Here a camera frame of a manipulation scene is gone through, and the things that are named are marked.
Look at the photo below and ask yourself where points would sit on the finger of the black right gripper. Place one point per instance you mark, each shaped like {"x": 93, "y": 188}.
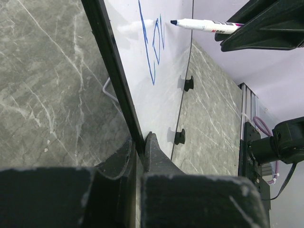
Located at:
{"x": 271, "y": 12}
{"x": 282, "y": 32}

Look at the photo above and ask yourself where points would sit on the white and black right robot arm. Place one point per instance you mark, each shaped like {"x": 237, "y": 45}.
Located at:
{"x": 286, "y": 143}

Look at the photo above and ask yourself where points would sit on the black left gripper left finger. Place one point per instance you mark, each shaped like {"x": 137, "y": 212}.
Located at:
{"x": 71, "y": 197}

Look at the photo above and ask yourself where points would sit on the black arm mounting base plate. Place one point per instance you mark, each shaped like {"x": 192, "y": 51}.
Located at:
{"x": 248, "y": 167}

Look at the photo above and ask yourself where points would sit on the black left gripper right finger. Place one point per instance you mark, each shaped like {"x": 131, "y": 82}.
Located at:
{"x": 172, "y": 199}

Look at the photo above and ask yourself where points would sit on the white whiteboard marker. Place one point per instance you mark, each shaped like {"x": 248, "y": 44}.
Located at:
{"x": 205, "y": 25}

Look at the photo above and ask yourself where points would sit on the white whiteboard with black frame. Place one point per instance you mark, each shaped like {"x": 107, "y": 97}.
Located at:
{"x": 147, "y": 59}

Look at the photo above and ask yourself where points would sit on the aluminium rail frame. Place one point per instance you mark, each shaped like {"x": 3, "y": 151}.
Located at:
{"x": 248, "y": 107}

